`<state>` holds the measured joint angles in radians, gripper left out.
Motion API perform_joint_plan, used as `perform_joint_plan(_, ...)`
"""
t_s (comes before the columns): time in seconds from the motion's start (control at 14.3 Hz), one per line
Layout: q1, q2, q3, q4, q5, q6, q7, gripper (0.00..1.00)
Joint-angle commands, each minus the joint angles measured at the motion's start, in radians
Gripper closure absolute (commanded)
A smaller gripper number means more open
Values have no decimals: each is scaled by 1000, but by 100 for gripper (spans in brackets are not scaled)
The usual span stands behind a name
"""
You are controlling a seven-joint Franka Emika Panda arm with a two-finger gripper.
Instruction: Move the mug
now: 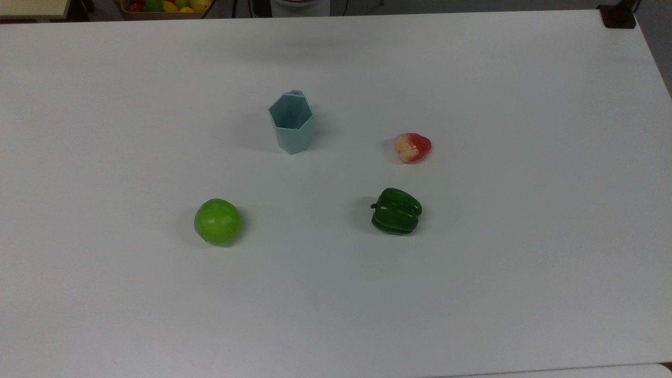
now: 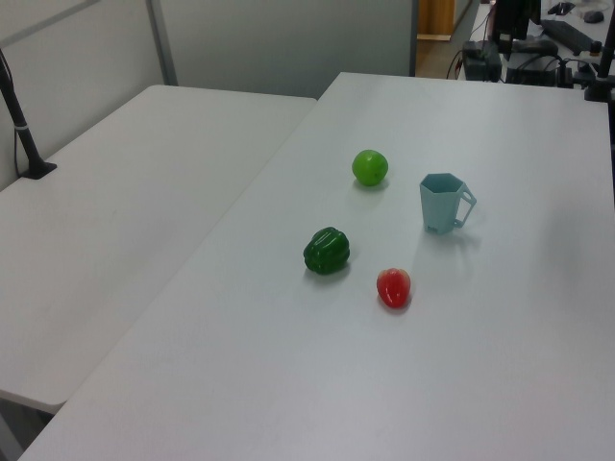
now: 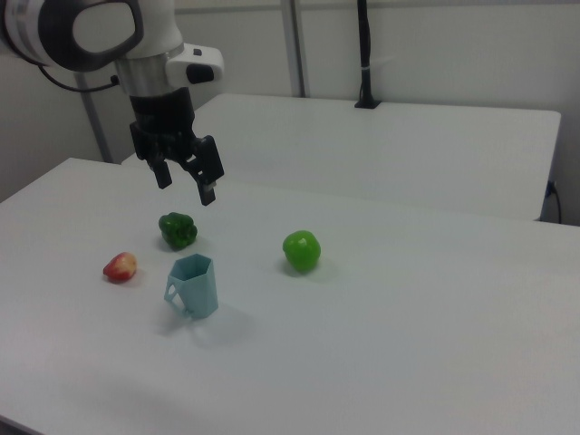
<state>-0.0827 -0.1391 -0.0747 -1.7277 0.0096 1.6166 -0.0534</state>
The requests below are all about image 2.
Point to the light blue hexagonal mug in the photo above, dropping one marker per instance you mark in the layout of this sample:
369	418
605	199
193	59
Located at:
437	206

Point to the dark green bell pepper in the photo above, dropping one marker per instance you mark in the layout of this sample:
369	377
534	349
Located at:
327	252

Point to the green apple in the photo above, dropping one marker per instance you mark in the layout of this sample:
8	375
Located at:
370	168

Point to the red wax apple fruit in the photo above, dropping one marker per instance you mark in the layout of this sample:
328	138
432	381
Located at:
394	288

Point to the white side table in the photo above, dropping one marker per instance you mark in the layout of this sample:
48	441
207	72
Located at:
120	216

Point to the black box device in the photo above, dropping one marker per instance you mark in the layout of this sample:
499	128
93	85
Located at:
480	60

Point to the brown wooden door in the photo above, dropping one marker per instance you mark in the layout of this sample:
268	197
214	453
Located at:
435	16

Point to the black controller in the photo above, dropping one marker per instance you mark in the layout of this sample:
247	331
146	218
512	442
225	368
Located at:
535	47

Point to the dark monitor stand equipment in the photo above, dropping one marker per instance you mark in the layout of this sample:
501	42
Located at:
511	19

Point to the black keyboard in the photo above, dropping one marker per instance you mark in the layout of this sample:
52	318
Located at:
567	33

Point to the black tripod stand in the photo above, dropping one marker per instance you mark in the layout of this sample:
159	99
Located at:
603	62

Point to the dark computer mouse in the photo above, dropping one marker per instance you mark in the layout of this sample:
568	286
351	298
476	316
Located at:
595	16

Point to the grey partition post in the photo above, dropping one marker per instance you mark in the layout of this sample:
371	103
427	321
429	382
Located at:
161	43

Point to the black camera stand pole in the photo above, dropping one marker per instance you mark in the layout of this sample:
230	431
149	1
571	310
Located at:
20	129

